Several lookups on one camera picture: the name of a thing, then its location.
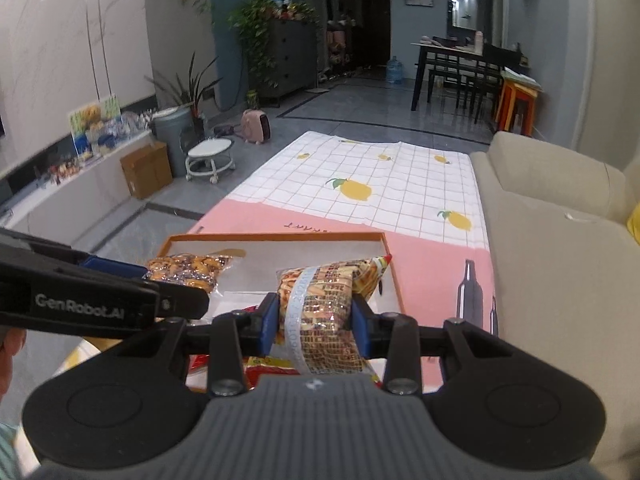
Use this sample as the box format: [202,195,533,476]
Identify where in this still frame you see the orange cardboard box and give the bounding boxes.
[155,231,407,396]

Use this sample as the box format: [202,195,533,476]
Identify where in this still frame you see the peanut crisp snack bag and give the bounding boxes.
[144,248,246,294]

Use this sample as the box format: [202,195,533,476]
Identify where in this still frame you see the mixed nuts snack bag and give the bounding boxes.
[270,255,392,376]

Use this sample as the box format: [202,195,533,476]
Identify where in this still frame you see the person left hand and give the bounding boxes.
[0,328,26,400]

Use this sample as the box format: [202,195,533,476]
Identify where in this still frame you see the red snack bag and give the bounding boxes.
[186,353,298,392]

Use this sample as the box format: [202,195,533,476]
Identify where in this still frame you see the cardboard carton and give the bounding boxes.
[120,141,174,200]

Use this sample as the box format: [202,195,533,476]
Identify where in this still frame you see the lemon pattern tablecloth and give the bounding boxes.
[64,130,501,396]

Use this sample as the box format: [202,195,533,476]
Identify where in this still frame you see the grey plant pot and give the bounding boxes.
[151,107,203,178]

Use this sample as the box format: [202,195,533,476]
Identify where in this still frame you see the white rolling stool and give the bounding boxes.
[184,138,235,184]

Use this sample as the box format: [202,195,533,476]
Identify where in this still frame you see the beige sofa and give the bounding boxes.
[471,132,640,479]

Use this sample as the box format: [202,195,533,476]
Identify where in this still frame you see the pink heater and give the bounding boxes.
[241,110,271,144]

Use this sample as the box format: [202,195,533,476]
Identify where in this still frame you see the orange stool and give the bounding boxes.
[495,67,542,136]

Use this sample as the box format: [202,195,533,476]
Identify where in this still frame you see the yellow cushion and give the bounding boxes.
[626,203,640,244]

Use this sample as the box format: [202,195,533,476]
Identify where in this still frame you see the water jug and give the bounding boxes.
[386,55,404,84]

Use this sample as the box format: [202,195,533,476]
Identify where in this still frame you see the dark dining table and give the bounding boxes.
[411,39,523,120]

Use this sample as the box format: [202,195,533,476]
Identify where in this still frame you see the dark drawer cabinet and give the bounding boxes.
[258,20,317,101]

